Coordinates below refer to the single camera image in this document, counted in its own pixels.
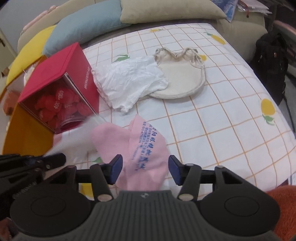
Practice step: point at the orange cardboard box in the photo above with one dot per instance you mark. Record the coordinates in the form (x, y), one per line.
(21, 133)

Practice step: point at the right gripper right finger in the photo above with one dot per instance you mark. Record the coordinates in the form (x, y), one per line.
(187, 176)

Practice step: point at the pink printed cloth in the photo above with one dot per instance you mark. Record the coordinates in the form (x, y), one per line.
(143, 150)

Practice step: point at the cream door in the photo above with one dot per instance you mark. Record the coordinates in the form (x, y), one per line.
(7, 55)

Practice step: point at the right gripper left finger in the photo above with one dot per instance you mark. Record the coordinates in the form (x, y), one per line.
(104, 175)

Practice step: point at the white cloth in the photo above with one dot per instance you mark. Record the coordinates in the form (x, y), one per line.
(122, 83)

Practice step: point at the red lid transparent box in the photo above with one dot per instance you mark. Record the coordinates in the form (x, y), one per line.
(61, 92)

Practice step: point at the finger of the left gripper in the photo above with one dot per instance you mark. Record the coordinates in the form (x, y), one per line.
(14, 163)

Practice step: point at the white checked fruit tablecloth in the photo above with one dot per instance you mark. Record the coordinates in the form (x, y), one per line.
(232, 121)

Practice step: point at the beige sofa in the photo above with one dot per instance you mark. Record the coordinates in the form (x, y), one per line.
(242, 33)

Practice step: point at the grey green cushion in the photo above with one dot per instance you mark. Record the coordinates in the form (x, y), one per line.
(135, 12)

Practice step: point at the yellow cushion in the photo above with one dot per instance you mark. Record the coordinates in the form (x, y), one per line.
(29, 54)

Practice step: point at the black backpack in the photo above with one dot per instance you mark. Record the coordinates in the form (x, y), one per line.
(270, 64)

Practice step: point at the cream drawstring pouch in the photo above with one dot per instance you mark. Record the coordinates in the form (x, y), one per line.
(184, 71)

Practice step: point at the blue patterned bag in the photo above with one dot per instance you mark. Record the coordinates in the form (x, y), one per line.
(228, 7)

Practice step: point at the blue cushion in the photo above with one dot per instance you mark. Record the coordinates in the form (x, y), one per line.
(84, 25)

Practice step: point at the orange fluffy rug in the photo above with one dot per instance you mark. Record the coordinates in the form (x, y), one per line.
(285, 197)

